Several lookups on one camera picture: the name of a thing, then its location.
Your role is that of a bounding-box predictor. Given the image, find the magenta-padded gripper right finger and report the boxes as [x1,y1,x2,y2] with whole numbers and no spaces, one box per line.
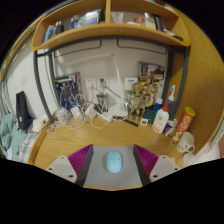
[132,143,183,186]

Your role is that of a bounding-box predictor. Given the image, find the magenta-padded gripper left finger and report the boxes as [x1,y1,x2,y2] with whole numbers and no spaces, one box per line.
[44,143,95,187]

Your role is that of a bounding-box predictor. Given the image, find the light blue computer mouse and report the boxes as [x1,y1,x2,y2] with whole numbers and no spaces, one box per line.
[105,150,124,174]

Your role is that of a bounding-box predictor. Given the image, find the grey mouse pad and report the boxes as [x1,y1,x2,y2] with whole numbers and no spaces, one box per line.
[83,145,144,188]

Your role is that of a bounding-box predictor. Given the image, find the clear plastic cup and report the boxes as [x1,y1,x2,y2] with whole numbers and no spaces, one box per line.
[181,151,198,168]

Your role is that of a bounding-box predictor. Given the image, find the white mug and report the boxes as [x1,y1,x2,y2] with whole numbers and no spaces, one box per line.
[176,131,196,154]

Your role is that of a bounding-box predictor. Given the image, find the blue snack packet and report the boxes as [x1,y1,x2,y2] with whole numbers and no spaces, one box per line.
[162,121,176,137]

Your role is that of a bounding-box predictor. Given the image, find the white red-pump lotion bottle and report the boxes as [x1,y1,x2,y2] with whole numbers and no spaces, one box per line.
[151,100,170,134]

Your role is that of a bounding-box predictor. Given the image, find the red chips can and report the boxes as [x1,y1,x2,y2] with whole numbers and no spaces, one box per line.
[171,106,197,144]

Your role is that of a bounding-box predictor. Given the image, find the clear plastic jar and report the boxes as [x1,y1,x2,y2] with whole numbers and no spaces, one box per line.
[54,107,69,124]

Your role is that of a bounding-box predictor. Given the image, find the dark green round container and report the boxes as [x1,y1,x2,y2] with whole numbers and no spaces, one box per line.
[142,109,157,125]

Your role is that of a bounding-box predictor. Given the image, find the black flat bar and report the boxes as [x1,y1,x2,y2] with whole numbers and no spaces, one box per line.
[123,118,140,128]

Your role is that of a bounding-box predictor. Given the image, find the white power adapter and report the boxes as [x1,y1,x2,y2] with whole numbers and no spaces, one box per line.
[84,103,98,119]
[69,105,83,119]

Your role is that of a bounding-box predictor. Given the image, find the bed with teal bedding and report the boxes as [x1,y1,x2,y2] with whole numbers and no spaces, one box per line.
[0,113,38,163]

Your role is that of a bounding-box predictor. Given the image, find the small blue bottle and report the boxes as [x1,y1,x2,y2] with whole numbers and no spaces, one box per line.
[153,97,164,113]

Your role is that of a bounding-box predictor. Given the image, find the black hanging bag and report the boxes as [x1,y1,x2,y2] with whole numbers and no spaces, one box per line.
[15,90,34,132]

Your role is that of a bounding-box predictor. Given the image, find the brown tree figure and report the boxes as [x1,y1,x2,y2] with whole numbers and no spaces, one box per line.
[127,82,148,123]

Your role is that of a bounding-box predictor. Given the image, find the metal cup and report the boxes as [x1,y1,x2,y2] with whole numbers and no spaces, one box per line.
[95,93,110,113]

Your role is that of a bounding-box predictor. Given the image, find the blue model kit box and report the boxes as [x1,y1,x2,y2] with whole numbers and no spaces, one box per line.
[54,71,84,109]

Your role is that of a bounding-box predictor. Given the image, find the wooden shelf unit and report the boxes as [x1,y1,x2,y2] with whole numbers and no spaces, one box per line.
[30,0,192,52]

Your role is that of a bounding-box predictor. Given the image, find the white cable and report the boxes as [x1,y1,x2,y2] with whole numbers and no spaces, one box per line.
[49,109,114,131]

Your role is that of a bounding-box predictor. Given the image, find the white wall box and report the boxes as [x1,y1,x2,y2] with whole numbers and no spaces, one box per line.
[123,77,139,91]

